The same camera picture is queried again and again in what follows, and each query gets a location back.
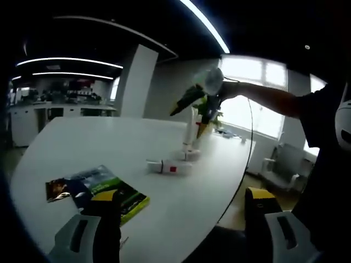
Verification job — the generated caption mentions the large window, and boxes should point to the large window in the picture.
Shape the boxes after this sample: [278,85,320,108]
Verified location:
[219,54,288,139]
[303,73,329,157]

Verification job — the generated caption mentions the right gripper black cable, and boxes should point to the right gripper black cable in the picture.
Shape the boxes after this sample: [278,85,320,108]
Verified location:
[213,76,255,228]

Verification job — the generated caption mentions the potted green plant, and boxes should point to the potted green plant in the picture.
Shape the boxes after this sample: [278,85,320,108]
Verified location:
[196,97,224,131]

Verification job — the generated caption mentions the small bluish object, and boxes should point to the small bluish object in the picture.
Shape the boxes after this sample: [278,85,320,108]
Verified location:
[216,128,242,140]

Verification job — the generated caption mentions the person's right hand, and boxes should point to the person's right hand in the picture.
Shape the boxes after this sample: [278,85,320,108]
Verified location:
[219,81,244,102]

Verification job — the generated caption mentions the white counter cabinets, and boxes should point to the white counter cabinets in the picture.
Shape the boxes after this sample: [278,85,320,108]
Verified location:
[9,101,118,148]

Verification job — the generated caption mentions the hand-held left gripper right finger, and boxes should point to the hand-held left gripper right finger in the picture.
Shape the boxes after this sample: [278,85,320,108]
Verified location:
[244,187,322,263]

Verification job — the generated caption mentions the long white skincare tube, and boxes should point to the long white skincare tube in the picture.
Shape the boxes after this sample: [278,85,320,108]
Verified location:
[182,106,200,153]

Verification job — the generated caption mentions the white plastic chair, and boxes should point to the white plastic chair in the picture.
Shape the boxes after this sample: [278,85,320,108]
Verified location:
[261,144,304,192]

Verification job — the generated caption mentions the long ceiling light strip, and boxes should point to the long ceiling light strip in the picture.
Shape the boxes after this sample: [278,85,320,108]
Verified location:
[179,0,231,54]

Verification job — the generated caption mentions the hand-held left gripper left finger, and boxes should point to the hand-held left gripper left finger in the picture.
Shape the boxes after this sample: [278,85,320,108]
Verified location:
[48,188,123,263]

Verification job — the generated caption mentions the gold skincare sachet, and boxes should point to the gold skincare sachet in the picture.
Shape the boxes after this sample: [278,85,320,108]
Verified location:
[45,177,73,203]

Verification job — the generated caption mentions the green black skincare sachet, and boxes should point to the green black skincare sachet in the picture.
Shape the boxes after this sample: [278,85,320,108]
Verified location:
[64,164,151,227]

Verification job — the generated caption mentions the plain white skincare bottle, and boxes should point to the plain white skincare bottle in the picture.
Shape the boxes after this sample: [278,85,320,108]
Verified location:
[170,148,201,162]

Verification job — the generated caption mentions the white chest-worn device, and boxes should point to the white chest-worn device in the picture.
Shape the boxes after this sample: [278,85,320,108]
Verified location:
[335,99,351,152]

